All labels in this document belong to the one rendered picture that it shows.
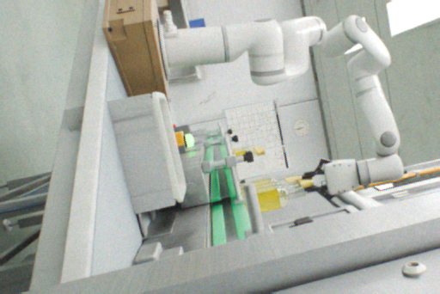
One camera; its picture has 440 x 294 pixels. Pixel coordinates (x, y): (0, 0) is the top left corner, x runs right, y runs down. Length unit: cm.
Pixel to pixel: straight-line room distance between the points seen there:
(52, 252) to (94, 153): 16
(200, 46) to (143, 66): 16
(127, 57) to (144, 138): 24
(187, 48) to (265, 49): 19
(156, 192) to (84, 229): 26
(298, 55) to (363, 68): 24
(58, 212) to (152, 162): 21
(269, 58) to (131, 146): 46
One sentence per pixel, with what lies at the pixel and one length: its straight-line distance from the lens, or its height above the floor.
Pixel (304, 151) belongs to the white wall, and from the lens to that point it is 723.
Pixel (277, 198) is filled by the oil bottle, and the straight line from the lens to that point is 120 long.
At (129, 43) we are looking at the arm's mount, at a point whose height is 79.
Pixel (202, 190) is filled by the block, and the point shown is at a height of 87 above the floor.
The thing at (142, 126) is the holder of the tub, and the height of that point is 80.
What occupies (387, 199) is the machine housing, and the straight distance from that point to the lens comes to 164.
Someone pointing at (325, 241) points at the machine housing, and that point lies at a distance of 19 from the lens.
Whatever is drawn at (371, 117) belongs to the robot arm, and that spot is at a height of 139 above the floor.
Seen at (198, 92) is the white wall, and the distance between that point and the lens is 703.
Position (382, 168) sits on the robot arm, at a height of 139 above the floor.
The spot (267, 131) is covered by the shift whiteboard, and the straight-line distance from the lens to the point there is 708.
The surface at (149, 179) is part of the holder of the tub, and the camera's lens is 87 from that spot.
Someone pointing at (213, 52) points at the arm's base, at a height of 97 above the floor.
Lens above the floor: 94
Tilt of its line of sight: 8 degrees up
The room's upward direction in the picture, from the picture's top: 78 degrees clockwise
